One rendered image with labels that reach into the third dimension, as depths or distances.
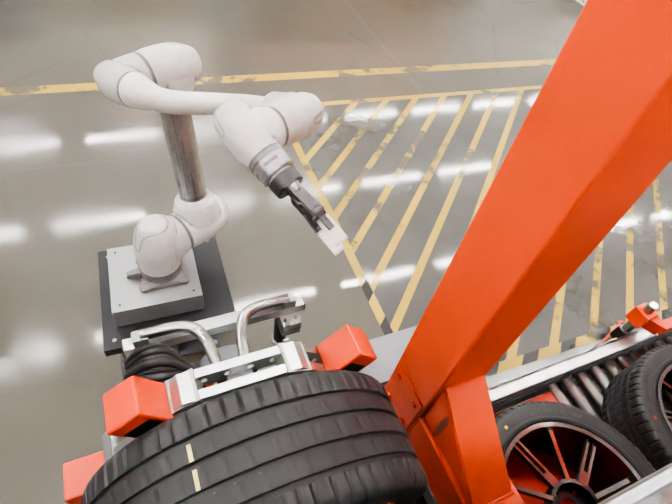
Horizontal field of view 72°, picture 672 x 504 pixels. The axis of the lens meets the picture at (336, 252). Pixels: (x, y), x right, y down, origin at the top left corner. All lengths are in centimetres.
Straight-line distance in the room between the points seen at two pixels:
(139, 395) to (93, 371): 140
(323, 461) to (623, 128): 64
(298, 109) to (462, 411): 86
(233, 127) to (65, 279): 167
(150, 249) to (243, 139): 83
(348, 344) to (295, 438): 24
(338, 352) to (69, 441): 141
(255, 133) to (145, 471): 68
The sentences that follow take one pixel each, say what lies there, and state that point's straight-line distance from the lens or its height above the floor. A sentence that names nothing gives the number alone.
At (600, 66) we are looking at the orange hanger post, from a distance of 74.
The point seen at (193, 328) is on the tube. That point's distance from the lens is 108.
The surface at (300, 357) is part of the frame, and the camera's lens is 92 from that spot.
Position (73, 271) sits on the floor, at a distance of 259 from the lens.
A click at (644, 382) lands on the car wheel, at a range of 211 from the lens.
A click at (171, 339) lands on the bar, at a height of 98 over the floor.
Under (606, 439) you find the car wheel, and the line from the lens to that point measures 189.
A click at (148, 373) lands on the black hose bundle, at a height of 104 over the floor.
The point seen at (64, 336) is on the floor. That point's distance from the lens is 238.
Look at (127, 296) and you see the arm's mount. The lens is 193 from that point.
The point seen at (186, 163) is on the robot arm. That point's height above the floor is 85.
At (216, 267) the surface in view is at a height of 30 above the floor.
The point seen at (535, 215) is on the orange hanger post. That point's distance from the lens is 83.
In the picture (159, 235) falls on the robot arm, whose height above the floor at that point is 65.
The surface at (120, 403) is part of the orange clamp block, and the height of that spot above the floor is 115.
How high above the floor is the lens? 193
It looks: 48 degrees down
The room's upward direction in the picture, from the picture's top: 12 degrees clockwise
